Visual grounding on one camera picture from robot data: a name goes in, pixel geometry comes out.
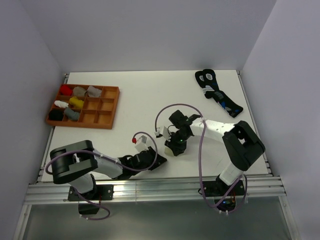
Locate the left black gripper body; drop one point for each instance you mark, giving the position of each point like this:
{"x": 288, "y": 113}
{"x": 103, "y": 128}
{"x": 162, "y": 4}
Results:
{"x": 150, "y": 150}

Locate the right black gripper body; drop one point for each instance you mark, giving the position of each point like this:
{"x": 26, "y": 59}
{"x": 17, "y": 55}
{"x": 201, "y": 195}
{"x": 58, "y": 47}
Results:
{"x": 178, "y": 141}

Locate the mauve sock with red stripe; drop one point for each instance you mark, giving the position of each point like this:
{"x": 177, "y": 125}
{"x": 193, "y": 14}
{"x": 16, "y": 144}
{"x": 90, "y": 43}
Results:
{"x": 93, "y": 92}

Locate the cream ankle sock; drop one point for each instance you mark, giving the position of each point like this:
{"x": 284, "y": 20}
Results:
{"x": 168, "y": 152}

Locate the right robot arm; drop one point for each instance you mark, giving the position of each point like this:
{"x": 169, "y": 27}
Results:
{"x": 241, "y": 143}

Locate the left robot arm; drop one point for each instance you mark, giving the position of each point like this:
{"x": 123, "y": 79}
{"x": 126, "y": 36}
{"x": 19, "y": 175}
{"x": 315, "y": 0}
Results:
{"x": 72, "y": 164}

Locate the black patterned sock front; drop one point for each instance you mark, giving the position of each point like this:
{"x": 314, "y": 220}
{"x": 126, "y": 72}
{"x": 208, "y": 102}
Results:
{"x": 212, "y": 91}

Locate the black patterned sock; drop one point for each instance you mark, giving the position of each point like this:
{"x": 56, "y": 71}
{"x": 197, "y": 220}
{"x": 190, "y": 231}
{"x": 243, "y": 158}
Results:
{"x": 200, "y": 79}
{"x": 212, "y": 91}

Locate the orange compartment tray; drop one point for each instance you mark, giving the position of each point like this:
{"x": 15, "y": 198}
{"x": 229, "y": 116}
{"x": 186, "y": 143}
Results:
{"x": 96, "y": 113}

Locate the black patterned sock back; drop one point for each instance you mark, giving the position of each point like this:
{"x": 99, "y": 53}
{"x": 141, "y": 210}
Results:
{"x": 200, "y": 79}

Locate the grey rolled sock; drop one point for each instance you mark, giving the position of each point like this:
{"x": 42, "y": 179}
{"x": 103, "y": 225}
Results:
{"x": 71, "y": 114}

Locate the yellow rolled sock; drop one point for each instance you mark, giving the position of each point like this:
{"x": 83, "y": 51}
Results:
{"x": 76, "y": 102}

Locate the taupe rolled sock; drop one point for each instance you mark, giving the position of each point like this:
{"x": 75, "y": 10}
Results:
{"x": 79, "y": 91}

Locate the black rolled sock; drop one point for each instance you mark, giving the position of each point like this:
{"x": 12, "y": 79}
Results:
{"x": 55, "y": 115}

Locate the white rolled sock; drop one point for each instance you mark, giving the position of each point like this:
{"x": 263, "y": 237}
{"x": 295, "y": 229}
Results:
{"x": 61, "y": 104}

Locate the red rolled sock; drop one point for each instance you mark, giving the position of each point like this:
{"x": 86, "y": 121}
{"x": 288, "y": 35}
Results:
{"x": 65, "y": 90}

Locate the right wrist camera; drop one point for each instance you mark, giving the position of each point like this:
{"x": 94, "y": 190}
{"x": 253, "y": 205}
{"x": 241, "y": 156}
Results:
{"x": 162, "y": 132}

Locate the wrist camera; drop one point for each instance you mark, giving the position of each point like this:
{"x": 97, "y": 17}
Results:
{"x": 162, "y": 132}
{"x": 140, "y": 143}

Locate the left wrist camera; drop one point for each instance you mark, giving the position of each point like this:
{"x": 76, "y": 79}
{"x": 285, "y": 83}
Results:
{"x": 140, "y": 143}

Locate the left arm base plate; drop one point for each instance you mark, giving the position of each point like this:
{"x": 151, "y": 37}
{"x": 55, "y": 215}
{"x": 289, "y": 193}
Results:
{"x": 101, "y": 192}

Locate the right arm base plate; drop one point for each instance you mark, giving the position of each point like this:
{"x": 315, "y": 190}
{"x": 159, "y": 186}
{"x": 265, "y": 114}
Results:
{"x": 217, "y": 188}

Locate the aluminium front rail frame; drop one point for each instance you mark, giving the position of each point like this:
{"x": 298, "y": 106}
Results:
{"x": 152, "y": 190}

